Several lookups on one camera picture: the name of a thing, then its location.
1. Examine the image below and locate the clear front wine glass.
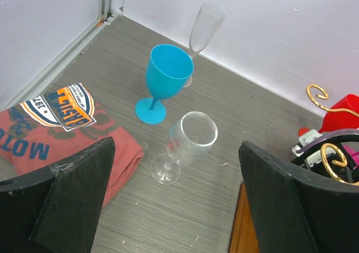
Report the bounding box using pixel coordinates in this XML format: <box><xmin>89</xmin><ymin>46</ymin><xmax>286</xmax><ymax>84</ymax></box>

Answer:
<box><xmin>150</xmin><ymin>111</ymin><xmax>218</xmax><ymax>185</ymax></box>

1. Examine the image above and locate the left aluminium corner post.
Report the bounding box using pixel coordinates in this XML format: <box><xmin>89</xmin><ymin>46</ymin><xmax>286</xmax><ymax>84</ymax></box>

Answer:
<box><xmin>98</xmin><ymin>0</ymin><xmax>112</xmax><ymax>22</ymax></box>

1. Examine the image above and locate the gold wire wine glass rack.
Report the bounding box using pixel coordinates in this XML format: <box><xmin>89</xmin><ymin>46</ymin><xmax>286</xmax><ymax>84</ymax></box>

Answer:
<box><xmin>228</xmin><ymin>88</ymin><xmax>358</xmax><ymax>252</ymax></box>

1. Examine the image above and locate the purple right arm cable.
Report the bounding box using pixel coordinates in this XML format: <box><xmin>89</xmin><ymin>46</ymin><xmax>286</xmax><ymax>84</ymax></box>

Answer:
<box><xmin>296</xmin><ymin>128</ymin><xmax>359</xmax><ymax>155</ymax></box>

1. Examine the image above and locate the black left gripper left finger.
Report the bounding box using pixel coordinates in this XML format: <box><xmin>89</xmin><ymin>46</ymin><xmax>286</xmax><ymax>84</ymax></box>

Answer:
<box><xmin>1</xmin><ymin>137</ymin><xmax>116</xmax><ymax>252</ymax></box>

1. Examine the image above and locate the red wine glass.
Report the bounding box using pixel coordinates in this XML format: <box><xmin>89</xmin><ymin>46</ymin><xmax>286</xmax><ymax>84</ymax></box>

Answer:
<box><xmin>307</xmin><ymin>91</ymin><xmax>358</xmax><ymax>133</ymax></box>

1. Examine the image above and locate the pink wine glass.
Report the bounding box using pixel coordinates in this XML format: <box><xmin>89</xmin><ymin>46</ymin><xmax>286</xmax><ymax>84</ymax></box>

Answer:
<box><xmin>343</xmin><ymin>145</ymin><xmax>359</xmax><ymax>165</ymax></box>

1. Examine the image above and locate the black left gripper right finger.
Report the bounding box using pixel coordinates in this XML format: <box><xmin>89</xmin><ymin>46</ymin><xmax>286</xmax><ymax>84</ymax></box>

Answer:
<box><xmin>238</xmin><ymin>141</ymin><xmax>358</xmax><ymax>252</ymax></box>

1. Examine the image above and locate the light blue wine glass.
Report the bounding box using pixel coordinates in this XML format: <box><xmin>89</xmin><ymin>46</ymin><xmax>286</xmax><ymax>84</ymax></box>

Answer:
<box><xmin>135</xmin><ymin>44</ymin><xmax>194</xmax><ymax>125</ymax></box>

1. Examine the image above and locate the clear wine glass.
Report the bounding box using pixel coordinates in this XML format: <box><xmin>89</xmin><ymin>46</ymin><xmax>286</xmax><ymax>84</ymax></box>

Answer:
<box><xmin>150</xmin><ymin>111</ymin><xmax>218</xmax><ymax>185</ymax></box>
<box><xmin>182</xmin><ymin>2</ymin><xmax>226</xmax><ymax>88</ymax></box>

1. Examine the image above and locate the folded red t-shirt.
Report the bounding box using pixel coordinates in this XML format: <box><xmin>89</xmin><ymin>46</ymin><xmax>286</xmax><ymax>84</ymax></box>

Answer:
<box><xmin>1</xmin><ymin>83</ymin><xmax>144</xmax><ymax>205</ymax></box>

